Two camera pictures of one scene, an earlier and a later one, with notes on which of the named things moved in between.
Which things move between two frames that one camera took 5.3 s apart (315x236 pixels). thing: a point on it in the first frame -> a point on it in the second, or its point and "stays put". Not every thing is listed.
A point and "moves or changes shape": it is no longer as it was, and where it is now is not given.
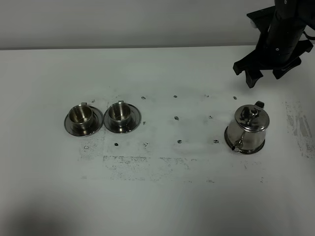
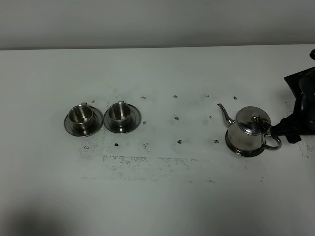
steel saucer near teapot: (135, 120) stays put
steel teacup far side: (80, 116) stays put
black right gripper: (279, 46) -> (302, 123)
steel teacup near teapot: (119, 113) stays put
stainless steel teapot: (247, 132) moves or changes shape
